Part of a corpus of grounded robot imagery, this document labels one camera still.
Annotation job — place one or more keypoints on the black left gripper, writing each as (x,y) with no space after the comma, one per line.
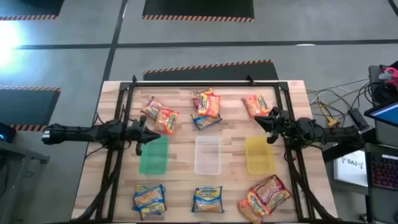
(133,133)

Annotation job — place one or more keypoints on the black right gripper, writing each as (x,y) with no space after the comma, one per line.
(281,124)

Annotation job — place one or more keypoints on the orange Maruchan chicken noodle pack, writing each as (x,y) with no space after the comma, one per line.
(256,106)
(247,214)
(256,203)
(209,105)
(167,122)

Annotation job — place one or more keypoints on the red Maruchan beef noodle pack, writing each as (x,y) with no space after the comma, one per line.
(270,188)
(199,92)
(150,107)

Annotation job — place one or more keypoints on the blue Maruchan noodle pack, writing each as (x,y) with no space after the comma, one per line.
(152,212)
(147,195)
(203,122)
(207,200)

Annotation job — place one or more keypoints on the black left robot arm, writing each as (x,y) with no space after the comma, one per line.
(77,133)

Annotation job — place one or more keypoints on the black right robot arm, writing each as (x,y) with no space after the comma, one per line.
(326,135)

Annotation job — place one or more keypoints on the green plastic container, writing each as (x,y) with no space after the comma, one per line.
(154,160)

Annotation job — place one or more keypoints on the yellow plastic container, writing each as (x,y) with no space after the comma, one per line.
(259,155)

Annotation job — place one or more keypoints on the clear plastic container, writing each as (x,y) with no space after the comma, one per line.
(207,155)

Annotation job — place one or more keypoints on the black hazard-striped floor mat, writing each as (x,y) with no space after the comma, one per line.
(25,109)
(31,7)
(211,74)
(199,7)

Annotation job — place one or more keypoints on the black power brick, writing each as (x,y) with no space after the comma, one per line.
(359,119)

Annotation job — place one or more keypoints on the white SA3 sign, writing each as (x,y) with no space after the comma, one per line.
(351,169)

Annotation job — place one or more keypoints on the grey equipment case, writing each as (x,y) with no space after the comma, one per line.
(373,77)

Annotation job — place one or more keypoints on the laptop with blue screen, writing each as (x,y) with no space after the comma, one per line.
(385,113)

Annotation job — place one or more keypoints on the backlit black keyboard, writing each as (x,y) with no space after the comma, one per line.
(385,172)

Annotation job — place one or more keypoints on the pink plastic item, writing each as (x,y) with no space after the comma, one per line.
(392,74)

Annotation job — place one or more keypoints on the grey side desk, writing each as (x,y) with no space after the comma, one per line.
(18,186)

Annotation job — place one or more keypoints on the dark computer desk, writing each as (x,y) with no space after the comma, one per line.
(381,208)

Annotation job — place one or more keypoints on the black device with blue light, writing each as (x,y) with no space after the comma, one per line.
(6,132)

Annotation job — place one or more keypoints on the black aluminium table frame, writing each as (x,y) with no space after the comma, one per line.
(202,84)

